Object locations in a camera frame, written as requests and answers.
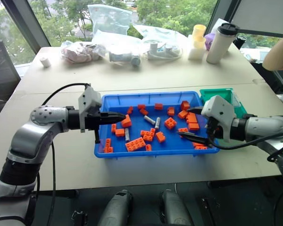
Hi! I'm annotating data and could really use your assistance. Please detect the blue plastic tray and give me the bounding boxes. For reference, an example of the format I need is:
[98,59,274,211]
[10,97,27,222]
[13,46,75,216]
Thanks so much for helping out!
[94,91,221,160]

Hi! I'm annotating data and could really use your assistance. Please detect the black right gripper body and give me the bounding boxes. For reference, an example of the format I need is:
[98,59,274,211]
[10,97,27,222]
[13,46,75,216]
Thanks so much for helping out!
[206,116,224,145]

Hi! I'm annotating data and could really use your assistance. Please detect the dark office chair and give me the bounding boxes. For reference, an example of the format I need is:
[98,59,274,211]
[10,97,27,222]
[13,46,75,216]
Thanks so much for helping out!
[0,39,22,129]

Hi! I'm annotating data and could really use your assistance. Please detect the white box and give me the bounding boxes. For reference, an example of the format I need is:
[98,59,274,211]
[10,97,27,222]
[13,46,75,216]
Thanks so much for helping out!
[188,46,205,62]

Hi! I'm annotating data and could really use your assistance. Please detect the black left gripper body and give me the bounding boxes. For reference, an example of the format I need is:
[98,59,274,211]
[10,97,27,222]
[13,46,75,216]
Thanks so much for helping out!
[84,112,109,145]

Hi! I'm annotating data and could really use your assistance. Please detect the green plastic box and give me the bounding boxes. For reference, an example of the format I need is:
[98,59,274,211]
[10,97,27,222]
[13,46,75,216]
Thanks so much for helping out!
[199,88,249,119]

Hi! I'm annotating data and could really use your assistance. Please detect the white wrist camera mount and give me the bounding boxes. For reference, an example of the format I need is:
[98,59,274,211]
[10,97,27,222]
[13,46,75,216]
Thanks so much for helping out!
[78,85,102,133]
[200,95,237,143]

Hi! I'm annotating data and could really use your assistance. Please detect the plastic bag with pink contents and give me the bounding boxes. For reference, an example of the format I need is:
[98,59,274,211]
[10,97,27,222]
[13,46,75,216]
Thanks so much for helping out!
[60,40,107,64]

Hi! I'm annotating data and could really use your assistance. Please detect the plastic bag with grey device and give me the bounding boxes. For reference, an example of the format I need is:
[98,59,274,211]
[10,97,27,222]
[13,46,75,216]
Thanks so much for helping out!
[93,29,142,68]

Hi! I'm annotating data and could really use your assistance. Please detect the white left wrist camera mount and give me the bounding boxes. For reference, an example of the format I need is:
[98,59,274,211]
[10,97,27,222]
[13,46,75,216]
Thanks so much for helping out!
[78,85,102,133]

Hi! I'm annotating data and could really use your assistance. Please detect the black round object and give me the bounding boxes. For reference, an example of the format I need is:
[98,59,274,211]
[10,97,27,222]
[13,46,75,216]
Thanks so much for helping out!
[233,33,248,50]

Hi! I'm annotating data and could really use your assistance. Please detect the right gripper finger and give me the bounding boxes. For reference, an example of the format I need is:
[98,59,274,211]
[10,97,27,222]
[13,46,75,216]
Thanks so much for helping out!
[177,131,213,148]
[186,106,205,116]

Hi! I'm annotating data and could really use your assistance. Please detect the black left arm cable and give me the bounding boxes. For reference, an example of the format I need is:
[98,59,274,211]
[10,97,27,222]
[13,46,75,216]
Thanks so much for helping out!
[36,82,92,226]

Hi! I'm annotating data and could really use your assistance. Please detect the purple object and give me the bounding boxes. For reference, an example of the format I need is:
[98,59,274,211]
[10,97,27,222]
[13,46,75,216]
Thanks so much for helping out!
[203,32,216,51]

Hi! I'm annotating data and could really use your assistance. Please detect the grey panel with black frame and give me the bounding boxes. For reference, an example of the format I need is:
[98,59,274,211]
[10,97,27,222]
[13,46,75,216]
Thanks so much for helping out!
[229,0,283,39]

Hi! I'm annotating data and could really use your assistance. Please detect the black table crossbar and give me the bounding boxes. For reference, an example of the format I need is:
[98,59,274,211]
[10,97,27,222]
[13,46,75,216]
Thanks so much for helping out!
[207,175,283,189]

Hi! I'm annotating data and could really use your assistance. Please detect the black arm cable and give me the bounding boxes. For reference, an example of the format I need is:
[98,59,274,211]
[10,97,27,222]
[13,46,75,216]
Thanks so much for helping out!
[208,130,283,163]
[36,82,92,226]

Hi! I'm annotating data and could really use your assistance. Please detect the dark window pillar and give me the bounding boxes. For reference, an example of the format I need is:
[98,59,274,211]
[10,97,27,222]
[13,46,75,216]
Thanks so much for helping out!
[206,0,234,36]
[0,0,51,48]

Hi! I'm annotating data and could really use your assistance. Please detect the white tumbler with black lid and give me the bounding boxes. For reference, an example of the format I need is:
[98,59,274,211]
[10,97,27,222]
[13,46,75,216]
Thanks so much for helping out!
[205,22,240,65]

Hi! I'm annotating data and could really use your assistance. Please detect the plastic bag with white cable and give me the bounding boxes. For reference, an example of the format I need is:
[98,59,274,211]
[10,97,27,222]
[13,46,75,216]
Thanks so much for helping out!
[133,24,184,61]

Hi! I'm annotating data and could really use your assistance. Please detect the grey robot leg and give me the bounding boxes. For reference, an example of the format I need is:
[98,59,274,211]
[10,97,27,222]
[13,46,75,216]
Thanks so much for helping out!
[97,189,134,226]
[158,189,194,226]

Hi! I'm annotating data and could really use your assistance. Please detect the yellow stacked cups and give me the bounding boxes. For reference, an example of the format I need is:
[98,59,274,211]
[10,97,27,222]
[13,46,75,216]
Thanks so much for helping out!
[191,24,207,49]

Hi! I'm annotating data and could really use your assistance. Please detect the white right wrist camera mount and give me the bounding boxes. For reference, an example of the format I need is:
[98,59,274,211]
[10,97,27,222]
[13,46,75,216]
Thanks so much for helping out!
[200,95,237,143]

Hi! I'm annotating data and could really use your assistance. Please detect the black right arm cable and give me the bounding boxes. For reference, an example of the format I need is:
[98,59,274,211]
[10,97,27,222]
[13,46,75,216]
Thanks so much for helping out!
[208,130,283,163]

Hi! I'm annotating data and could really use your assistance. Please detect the small white roll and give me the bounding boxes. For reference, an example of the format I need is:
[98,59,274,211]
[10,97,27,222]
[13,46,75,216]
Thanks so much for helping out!
[40,56,51,69]

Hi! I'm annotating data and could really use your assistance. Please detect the orange 2x4 LEGO brick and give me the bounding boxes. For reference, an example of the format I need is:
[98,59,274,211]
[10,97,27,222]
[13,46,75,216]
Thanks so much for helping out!
[125,137,146,152]

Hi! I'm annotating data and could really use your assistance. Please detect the empty clear plastic bag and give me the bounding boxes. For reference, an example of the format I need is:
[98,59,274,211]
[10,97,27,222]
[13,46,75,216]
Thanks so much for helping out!
[88,4,133,39]

